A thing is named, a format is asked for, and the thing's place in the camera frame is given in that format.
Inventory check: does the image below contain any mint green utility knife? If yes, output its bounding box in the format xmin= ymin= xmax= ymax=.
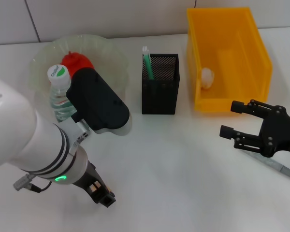
xmin=142 ymin=46 xmax=156 ymax=80

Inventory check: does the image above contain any red-orange toy orange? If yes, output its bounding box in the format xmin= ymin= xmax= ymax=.
xmin=60 ymin=51 xmax=95 ymax=79

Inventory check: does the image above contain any white paper ball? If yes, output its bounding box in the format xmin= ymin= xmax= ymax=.
xmin=201 ymin=67 xmax=215 ymax=90

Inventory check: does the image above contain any grey marker pen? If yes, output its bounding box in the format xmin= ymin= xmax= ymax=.
xmin=243 ymin=151 xmax=290 ymax=181

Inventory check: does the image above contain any pale green glass fruit plate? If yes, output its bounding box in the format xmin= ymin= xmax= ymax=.
xmin=29 ymin=34 xmax=131 ymax=116

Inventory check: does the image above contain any clear water bottle green label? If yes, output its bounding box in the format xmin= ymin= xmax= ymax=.
xmin=47 ymin=64 xmax=78 ymax=123

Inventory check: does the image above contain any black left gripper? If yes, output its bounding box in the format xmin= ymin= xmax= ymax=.
xmin=73 ymin=161 xmax=116 ymax=208

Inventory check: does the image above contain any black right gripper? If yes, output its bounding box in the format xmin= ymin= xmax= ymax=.
xmin=219 ymin=98 xmax=290 ymax=158

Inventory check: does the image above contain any black mesh pen holder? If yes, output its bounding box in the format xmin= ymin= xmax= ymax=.
xmin=142 ymin=53 xmax=181 ymax=115

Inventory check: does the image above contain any yellow plastic bin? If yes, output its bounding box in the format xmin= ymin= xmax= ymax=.
xmin=186 ymin=6 xmax=274 ymax=113

